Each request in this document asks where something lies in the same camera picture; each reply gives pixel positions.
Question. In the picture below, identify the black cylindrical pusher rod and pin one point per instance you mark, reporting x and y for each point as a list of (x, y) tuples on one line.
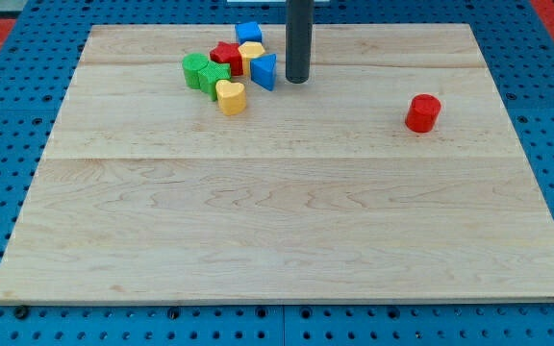
[(299, 36)]

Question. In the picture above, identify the blue cube block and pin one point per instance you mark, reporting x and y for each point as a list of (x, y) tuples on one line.
[(248, 31)]

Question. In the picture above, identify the yellow hexagon block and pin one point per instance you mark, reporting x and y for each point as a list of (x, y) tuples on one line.
[(249, 51)]

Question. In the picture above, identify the blue triangle block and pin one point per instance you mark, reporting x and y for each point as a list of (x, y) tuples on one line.
[(263, 71)]

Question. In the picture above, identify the red star block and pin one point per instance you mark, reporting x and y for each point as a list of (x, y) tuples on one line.
[(226, 52)]

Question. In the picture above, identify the green star block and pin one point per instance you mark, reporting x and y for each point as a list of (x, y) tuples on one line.
[(209, 75)]

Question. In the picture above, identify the yellow heart block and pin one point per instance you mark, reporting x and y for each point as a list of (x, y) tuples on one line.
[(231, 97)]

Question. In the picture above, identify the green cylinder block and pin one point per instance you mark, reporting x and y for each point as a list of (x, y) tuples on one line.
[(192, 64)]

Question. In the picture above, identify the red cylinder block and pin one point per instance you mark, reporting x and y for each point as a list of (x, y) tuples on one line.
[(423, 113)]

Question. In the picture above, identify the wooden board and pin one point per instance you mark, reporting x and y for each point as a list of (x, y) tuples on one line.
[(147, 195)]

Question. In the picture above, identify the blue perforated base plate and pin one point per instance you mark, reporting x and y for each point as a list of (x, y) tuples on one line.
[(36, 64)]

